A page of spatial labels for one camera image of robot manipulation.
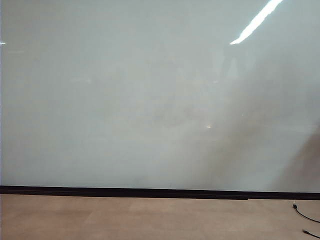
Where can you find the white whiteboard with black frame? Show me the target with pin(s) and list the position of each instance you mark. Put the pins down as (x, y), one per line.
(125, 100)

